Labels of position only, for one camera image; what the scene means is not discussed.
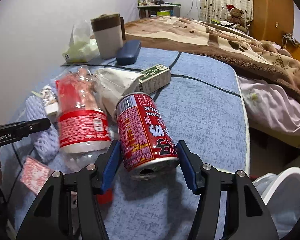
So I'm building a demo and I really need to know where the red orange medicine box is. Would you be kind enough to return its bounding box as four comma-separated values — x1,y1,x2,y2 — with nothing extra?
20,156,53,195

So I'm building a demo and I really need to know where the small printed snack wrapper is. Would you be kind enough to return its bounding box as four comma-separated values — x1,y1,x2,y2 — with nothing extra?
32,85,59,123

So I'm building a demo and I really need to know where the clear bottle red label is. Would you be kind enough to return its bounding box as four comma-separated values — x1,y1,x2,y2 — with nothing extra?
56,65,111,171

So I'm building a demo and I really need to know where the red milk drink can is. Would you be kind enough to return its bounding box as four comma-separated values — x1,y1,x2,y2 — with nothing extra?
116,92,179,180

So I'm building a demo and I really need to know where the beige paper bag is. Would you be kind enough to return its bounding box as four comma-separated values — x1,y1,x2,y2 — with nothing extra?
95,68,142,122

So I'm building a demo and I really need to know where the green white medicine box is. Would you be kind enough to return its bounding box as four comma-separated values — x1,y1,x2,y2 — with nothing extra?
135,64,171,94

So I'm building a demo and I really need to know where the white trash bin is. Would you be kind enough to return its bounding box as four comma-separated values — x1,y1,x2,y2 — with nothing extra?
253,167,300,239

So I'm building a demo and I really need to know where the tissue pack in plastic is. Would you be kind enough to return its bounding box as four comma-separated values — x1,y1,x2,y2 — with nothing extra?
62,20,100,63

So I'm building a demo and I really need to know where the pink bed sheet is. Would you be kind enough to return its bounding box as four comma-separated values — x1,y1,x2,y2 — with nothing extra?
237,42,300,137

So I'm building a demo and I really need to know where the white brown travel mug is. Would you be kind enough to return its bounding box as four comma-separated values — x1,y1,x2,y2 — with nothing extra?
90,13,125,59

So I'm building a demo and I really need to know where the dark blue glasses case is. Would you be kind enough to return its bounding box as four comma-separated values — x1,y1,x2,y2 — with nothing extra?
116,40,141,66

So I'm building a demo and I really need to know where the brown cream fleece blanket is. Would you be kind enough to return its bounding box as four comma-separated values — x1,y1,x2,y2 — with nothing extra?
90,15,300,114

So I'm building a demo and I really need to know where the cluttered desk shelf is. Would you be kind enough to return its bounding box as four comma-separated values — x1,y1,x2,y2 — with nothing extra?
137,0,181,19

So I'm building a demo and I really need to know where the brown teddy bear santa hat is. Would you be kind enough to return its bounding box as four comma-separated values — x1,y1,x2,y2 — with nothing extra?
226,5,248,34

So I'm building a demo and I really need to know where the orange wooden headboard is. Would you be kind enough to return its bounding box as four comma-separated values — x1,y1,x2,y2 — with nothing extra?
250,0,300,61

